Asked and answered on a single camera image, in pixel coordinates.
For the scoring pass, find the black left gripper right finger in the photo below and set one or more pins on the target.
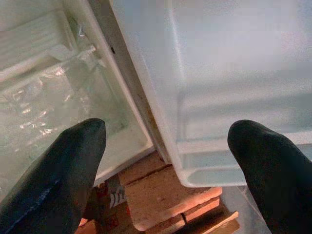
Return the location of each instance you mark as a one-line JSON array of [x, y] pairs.
[[275, 175]]

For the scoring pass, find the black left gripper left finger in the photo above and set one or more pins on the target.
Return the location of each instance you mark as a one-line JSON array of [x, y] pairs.
[[56, 175]]

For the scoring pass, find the clear plastic fridge drawer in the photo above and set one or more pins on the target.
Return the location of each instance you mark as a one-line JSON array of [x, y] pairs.
[[48, 102]]

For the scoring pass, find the white fridge body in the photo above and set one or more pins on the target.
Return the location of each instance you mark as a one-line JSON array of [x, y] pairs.
[[114, 73]]

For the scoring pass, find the white fridge door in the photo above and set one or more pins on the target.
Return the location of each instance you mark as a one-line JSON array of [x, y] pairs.
[[219, 61]]

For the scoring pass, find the printed cardboard carton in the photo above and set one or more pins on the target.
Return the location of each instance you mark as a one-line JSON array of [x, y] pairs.
[[114, 202]]

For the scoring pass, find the wooden pallet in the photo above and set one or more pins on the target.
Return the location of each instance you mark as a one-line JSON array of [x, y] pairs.
[[156, 195]]

